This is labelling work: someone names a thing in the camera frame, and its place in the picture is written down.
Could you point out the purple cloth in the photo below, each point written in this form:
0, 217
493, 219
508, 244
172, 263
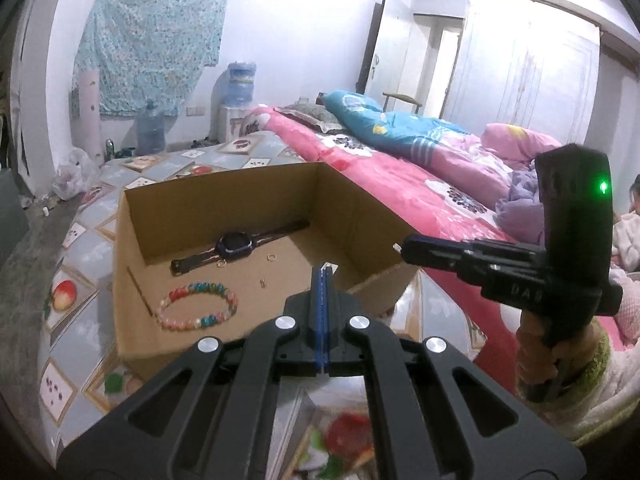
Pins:
520, 210

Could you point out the person's right hand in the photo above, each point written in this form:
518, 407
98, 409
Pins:
531, 355

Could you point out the dark door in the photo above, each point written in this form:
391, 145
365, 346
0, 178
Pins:
372, 45

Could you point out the black wrist watch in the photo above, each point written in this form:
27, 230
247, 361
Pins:
232, 247

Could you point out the white tall cylinder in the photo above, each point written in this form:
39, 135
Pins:
91, 115

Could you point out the pink floral bed blanket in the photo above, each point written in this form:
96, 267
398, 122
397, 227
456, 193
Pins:
390, 180

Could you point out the green bottle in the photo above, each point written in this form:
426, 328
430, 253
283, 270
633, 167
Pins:
109, 150

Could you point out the brown cardboard box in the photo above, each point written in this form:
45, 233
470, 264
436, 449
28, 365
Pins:
260, 200

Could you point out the pink quilt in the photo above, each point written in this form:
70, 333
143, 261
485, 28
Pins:
480, 160

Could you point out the wooden chair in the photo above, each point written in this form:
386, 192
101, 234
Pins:
402, 100

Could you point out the patterned pillow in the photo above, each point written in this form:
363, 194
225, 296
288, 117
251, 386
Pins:
310, 115

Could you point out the white wardrobe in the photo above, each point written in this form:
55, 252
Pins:
525, 70

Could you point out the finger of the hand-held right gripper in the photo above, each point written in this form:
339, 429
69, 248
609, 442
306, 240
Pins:
465, 255

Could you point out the wall socket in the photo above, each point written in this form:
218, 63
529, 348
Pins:
195, 111

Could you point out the person's right forearm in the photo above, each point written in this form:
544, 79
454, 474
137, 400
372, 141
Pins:
595, 380

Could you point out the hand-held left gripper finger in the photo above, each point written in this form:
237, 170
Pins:
328, 320
316, 320

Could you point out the teal patterned wall cloth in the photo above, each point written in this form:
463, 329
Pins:
150, 45

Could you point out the blue printed quilt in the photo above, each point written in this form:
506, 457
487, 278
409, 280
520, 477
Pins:
400, 127

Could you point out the white water dispenser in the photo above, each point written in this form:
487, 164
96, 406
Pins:
234, 122

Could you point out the water dispenser bottle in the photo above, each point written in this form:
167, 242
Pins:
241, 85

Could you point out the plastic bag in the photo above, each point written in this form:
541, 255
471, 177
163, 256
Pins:
72, 177

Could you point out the blue water jug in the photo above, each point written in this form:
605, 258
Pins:
151, 132

